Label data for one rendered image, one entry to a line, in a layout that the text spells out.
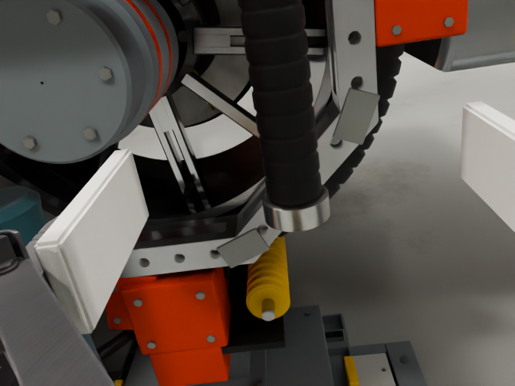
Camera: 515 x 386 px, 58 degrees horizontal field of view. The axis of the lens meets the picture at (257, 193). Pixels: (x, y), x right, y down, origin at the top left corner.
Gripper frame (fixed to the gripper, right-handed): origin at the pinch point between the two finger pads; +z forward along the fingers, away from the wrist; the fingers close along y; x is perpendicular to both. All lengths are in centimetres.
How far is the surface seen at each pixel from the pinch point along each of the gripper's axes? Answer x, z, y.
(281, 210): -6.5, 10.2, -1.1
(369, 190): -83, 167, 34
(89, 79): 1.8, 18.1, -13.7
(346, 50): -1.2, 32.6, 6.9
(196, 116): -12, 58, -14
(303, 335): -60, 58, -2
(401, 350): -75, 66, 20
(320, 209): -7.0, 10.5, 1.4
